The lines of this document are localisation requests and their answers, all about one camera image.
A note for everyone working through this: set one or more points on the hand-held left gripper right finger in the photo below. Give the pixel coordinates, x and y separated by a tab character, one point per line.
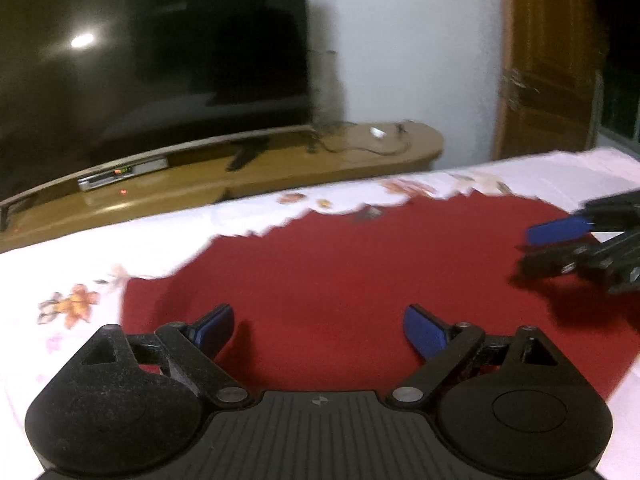
425	332

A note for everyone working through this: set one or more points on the white floral bedsheet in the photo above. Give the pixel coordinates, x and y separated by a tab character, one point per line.
75	260

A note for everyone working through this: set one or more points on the silver set-top box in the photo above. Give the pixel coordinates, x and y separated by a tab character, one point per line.
122	174

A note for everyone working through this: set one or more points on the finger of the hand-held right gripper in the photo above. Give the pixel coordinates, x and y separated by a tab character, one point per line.
595	262
557	230

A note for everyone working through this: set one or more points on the black curved television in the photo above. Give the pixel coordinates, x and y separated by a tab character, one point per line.
150	60

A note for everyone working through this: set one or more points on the small white object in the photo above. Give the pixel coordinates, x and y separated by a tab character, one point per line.
377	133

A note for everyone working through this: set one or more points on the brown wooden door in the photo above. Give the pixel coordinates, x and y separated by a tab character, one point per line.
550	60

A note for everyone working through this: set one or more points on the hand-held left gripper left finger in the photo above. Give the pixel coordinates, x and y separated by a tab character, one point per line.
216	327

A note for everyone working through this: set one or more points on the red knit sweater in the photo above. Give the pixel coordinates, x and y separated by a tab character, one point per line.
340	270

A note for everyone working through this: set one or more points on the black remote control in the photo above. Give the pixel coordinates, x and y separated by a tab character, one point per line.
247	156

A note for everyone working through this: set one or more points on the wooden television stand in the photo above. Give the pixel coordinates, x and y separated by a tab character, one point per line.
300	175

